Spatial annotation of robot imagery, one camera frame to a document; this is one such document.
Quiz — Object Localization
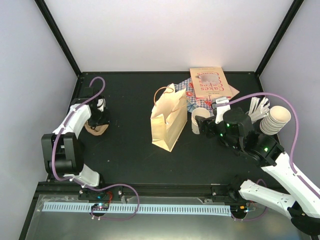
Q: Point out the light blue cable duct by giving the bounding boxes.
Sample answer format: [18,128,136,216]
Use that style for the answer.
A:
[42,202,231,217]

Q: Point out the pink cakes paper bag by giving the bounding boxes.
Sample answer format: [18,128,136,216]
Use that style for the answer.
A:
[189,67,240,101]

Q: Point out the white stirrer packets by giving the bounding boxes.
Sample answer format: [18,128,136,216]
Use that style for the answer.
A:
[246,97,270,123]

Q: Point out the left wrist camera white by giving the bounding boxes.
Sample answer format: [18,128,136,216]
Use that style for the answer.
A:
[97,98,106,112]

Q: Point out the small circuit board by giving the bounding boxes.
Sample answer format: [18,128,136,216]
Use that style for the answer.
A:
[91,203,110,211]

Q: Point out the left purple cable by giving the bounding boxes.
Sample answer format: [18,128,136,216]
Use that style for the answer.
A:
[51,76,106,187]

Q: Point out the light blue paper bag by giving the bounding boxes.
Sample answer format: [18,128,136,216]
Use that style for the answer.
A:
[186,103,197,113]

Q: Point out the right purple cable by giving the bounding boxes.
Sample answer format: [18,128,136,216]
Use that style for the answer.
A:
[217,92,320,198]

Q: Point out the blue checkered paper bag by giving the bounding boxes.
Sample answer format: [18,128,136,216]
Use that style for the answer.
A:
[174,78,218,114]

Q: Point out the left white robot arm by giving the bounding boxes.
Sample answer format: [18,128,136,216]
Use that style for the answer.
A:
[41,96,110,200]

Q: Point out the brown pulp cup carrier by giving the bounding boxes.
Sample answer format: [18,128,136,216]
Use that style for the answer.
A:
[84,121,109,136]

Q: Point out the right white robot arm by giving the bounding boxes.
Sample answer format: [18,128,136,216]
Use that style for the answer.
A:
[192,107,320,236]

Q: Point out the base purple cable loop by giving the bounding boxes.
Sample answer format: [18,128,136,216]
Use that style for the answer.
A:
[82,183,140,222]

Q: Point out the kraft paper bag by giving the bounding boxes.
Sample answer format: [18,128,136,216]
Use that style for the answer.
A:
[150,83,188,152]

